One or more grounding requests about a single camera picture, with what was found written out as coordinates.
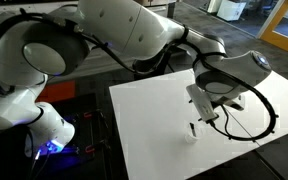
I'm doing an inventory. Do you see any yellow door frame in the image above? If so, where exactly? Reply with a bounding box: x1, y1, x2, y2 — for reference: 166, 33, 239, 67
257, 0, 288, 57

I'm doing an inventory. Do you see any orange black bar clamp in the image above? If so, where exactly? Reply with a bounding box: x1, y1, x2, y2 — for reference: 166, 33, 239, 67
82, 111, 94, 120
84, 144, 97, 155

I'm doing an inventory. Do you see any orange floor mat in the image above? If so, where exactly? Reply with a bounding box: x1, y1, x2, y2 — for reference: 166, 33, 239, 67
37, 79, 77, 104

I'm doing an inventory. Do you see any small white box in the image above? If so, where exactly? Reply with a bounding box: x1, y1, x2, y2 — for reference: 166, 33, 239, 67
206, 0, 224, 14

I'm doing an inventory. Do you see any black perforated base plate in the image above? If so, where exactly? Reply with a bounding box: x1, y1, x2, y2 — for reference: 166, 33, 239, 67
33, 92, 120, 180

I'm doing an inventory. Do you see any black marker pen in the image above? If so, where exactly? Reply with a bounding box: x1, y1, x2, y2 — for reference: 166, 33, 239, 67
189, 122, 198, 138

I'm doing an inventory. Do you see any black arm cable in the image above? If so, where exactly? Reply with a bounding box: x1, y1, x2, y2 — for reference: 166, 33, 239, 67
0, 8, 280, 142

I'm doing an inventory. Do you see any clear plastic cup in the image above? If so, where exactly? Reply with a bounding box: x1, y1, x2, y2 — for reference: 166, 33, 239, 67
184, 121, 202, 145

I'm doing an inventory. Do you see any black chair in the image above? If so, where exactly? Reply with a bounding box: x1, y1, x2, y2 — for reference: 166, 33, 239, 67
132, 49, 198, 81

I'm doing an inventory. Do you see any large white box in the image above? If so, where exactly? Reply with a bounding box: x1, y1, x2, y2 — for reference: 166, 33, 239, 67
216, 0, 248, 22

